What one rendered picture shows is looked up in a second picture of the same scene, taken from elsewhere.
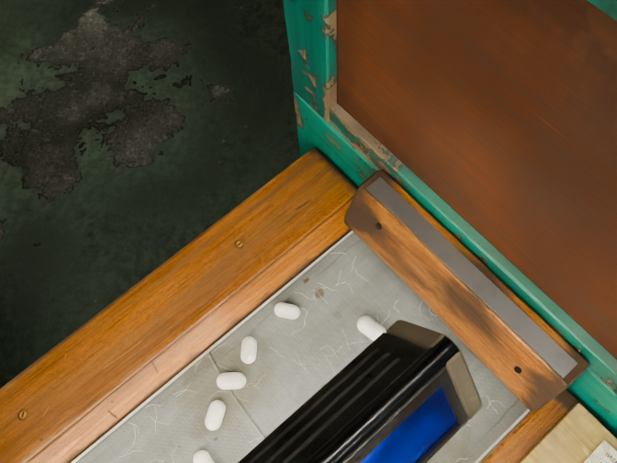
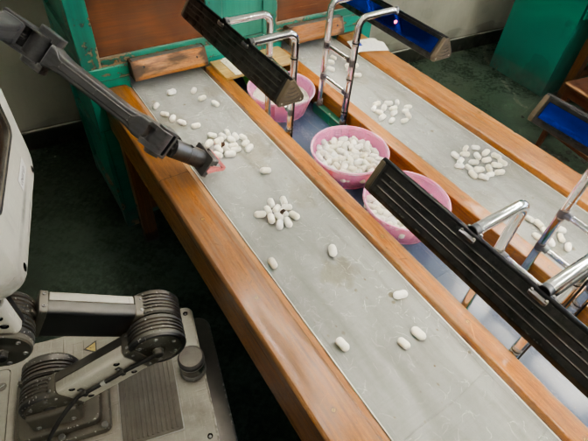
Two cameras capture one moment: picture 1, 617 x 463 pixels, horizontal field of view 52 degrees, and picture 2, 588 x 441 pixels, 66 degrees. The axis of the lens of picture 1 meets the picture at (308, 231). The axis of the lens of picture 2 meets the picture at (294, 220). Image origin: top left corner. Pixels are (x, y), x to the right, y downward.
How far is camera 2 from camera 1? 1.50 m
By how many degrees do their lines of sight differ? 49
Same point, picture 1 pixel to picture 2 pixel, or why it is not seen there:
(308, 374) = (178, 107)
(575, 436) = (217, 64)
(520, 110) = not seen: outside the picture
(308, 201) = (121, 93)
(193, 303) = not seen: hidden behind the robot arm
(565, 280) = (180, 28)
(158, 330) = not seen: hidden behind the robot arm
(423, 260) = (159, 59)
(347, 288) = (155, 96)
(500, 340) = (188, 55)
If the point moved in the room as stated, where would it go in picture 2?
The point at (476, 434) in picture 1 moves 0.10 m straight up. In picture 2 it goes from (210, 83) to (208, 59)
